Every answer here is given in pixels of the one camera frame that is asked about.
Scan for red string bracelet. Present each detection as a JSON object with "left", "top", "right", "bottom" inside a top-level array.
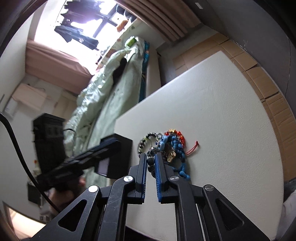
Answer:
[{"left": 164, "top": 128, "right": 200, "bottom": 156}]

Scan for right pink curtain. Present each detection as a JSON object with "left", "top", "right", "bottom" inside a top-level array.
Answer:
[{"left": 117, "top": 0, "right": 201, "bottom": 42}]

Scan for cardboard floor sheet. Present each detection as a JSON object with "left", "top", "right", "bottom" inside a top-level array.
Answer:
[{"left": 173, "top": 33, "right": 296, "bottom": 181}]

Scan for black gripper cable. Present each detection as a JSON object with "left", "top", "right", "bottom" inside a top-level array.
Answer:
[{"left": 0, "top": 112, "right": 61, "bottom": 214}]

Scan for light green duvet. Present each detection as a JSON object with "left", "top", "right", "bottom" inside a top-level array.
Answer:
[{"left": 64, "top": 49, "right": 130, "bottom": 157}]

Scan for person's left hand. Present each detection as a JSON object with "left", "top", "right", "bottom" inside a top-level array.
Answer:
[{"left": 49, "top": 177, "right": 86, "bottom": 210}]

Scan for left pink curtain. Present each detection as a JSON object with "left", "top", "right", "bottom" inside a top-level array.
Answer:
[{"left": 25, "top": 40, "right": 92, "bottom": 94}]

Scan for pink curtain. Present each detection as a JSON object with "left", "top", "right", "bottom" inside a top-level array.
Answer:
[
  {"left": 25, "top": 40, "right": 92, "bottom": 94},
  {"left": 117, "top": 0, "right": 201, "bottom": 42}
]

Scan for white side table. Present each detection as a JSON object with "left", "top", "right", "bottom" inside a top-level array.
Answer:
[{"left": 114, "top": 52, "right": 283, "bottom": 240}]

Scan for blue braided cord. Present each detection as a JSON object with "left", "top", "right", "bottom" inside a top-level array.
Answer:
[{"left": 159, "top": 134, "right": 191, "bottom": 181}]

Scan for hanging dark clothes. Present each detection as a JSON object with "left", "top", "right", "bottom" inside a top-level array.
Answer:
[{"left": 54, "top": 1, "right": 116, "bottom": 50}]

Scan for dark beaded bracelet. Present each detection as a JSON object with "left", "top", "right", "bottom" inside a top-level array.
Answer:
[{"left": 138, "top": 132, "right": 164, "bottom": 178}]

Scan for bed with green sheet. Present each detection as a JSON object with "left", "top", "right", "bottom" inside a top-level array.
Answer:
[{"left": 70, "top": 37, "right": 149, "bottom": 157}]

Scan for orange plush toy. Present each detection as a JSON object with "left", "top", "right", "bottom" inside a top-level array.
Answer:
[{"left": 116, "top": 20, "right": 128, "bottom": 33}]

